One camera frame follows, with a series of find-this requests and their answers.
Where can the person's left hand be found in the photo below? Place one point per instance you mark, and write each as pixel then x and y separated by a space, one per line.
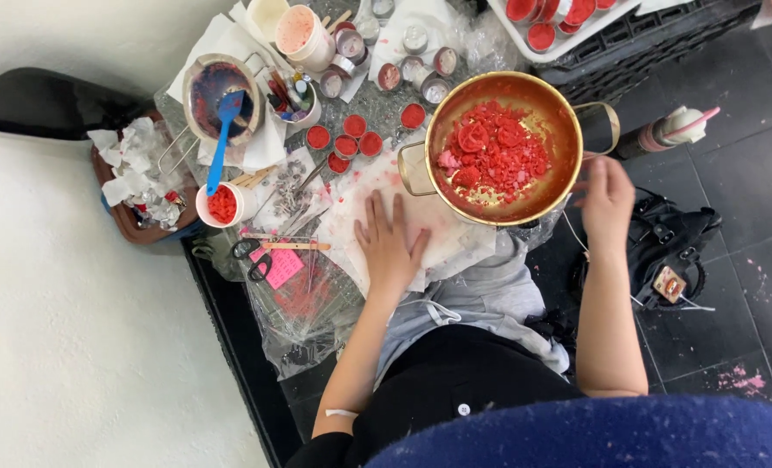
pixel 386 257

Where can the person's right hand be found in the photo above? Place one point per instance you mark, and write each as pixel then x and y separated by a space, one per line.
pixel 608 209

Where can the person's right fingers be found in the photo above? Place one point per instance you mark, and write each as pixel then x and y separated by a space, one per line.
pixel 604 175

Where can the dark bottle with pink straw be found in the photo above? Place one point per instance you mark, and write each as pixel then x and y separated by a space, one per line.
pixel 659 133

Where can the black handbag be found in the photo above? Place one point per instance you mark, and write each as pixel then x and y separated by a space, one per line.
pixel 669 240

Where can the red wax chunks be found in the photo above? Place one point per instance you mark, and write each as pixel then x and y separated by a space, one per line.
pixel 496 153

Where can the black plastic crate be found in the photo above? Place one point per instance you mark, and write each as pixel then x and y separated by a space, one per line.
pixel 652 45

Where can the white tray of red candles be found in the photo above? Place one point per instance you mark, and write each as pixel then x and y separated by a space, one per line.
pixel 542 36

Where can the stained white paper sheets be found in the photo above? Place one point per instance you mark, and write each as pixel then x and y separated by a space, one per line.
pixel 454 244

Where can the person's grey trousers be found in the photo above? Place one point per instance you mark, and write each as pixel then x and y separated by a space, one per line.
pixel 483 292

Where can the cluster of empty metal tins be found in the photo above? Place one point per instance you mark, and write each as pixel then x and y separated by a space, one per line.
pixel 418 68

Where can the group of red-filled candle tins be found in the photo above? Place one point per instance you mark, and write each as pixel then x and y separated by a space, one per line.
pixel 355 127

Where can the person's black top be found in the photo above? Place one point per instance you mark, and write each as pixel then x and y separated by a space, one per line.
pixel 451 383

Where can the person's blue fleece garment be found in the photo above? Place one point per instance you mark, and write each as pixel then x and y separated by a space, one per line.
pixel 587 435

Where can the metal tweezers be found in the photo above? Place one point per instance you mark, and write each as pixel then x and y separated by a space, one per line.
pixel 305 221

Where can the pile of metal wick tabs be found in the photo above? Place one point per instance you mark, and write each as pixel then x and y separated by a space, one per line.
pixel 288 188

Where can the wooden craft stick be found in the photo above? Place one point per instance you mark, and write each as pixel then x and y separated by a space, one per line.
pixel 295 246

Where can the cup of pens and tools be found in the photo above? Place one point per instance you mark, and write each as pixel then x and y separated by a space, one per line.
pixel 295 101

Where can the pink sticky note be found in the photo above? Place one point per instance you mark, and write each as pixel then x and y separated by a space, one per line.
pixel 283 266

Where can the white cup with pink residue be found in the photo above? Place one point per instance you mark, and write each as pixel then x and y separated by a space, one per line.
pixel 298 32

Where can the white paper towels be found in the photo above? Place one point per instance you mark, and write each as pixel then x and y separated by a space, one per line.
pixel 262 140

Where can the bundle of wooden sticks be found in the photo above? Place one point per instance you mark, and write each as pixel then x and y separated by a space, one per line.
pixel 253 177

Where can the white plaster strip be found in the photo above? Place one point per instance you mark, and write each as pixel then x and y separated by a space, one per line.
pixel 341 413

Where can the empty cream cup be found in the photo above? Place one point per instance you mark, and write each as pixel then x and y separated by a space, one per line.
pixel 268 16

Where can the white cup of red wax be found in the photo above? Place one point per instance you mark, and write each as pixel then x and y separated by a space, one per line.
pixel 223 205

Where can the blue silicone spatula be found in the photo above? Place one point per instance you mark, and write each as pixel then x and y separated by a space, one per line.
pixel 220 153

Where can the metal wax melting pitcher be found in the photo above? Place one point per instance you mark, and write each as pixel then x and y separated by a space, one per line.
pixel 207 84

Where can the brown bin of crumpled tissues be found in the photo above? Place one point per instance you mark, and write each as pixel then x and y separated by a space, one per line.
pixel 136 175

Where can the black cushion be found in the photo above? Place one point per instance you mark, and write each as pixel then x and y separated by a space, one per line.
pixel 48 104

